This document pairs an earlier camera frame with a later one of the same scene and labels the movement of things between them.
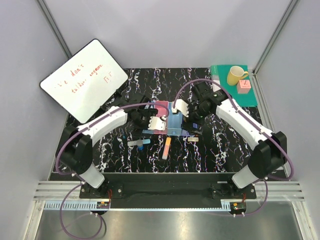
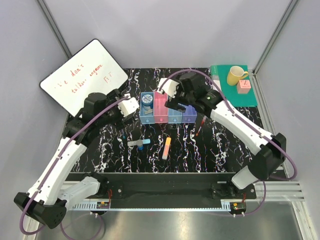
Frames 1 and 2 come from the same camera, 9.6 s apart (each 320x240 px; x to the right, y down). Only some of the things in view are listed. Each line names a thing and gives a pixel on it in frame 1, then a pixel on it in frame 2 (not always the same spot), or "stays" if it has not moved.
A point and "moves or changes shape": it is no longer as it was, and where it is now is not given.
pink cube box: (243, 86) stays
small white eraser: (193, 139) moves or changes shape
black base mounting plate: (221, 185) stays
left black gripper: (148, 113) -> (125, 121)
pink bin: (162, 110) moves or changes shape
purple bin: (185, 133) moves or changes shape
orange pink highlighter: (166, 148) stays
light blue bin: (147, 131) moves or changes shape
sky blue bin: (174, 122) moves or changes shape
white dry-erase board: (85, 81) stays
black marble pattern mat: (174, 142) stays
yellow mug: (235, 74) stays
